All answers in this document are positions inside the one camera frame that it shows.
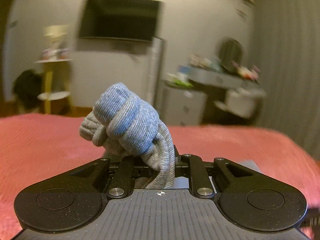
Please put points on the round mirror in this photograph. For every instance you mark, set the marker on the round mirror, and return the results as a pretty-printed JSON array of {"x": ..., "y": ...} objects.
[{"x": 230, "y": 55}]

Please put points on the pink ribbed blanket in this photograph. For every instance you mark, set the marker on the pink ribbed blanket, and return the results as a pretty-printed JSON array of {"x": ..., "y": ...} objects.
[{"x": 37, "y": 150}]

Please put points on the green tray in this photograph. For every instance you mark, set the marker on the green tray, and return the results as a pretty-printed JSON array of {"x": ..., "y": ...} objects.
[{"x": 182, "y": 83}]

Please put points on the white shell chair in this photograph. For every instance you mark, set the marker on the white shell chair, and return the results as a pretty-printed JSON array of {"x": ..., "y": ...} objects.
[{"x": 240, "y": 102}]

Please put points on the black wall television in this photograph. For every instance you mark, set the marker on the black wall television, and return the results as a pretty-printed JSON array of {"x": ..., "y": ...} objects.
[{"x": 118, "y": 17}]

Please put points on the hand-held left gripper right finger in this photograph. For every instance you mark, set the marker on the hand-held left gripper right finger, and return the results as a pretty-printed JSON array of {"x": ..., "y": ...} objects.
[{"x": 197, "y": 172}]

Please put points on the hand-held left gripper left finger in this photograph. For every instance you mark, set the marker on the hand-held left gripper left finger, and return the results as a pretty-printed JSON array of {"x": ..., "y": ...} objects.
[{"x": 126, "y": 171}]

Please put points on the black cloth bundle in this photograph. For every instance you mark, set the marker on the black cloth bundle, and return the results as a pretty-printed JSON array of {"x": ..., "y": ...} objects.
[{"x": 28, "y": 90}]

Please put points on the grey curtain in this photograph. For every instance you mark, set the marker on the grey curtain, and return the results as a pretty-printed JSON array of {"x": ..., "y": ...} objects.
[{"x": 287, "y": 67}]

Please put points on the blue and white container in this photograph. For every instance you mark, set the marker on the blue and white container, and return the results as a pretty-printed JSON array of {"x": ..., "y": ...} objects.
[{"x": 183, "y": 71}]

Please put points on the grey cabinet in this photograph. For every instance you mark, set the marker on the grey cabinet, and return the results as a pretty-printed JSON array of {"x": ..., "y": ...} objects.
[{"x": 183, "y": 107}]

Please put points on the yellow side table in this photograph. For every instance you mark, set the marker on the yellow side table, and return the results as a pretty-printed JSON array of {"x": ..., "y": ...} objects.
[{"x": 51, "y": 80}]

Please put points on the grey vanity desk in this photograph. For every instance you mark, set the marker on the grey vanity desk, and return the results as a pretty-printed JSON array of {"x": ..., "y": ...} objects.
[{"x": 220, "y": 77}]

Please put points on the vase with pale flowers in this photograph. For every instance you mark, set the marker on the vase with pale flowers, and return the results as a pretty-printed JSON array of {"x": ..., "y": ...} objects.
[{"x": 56, "y": 42}]

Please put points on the grey pants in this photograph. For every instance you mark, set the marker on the grey pants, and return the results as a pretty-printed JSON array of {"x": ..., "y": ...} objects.
[{"x": 130, "y": 122}]

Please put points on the pink toy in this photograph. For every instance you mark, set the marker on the pink toy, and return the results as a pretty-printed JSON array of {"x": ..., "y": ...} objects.
[{"x": 247, "y": 71}]

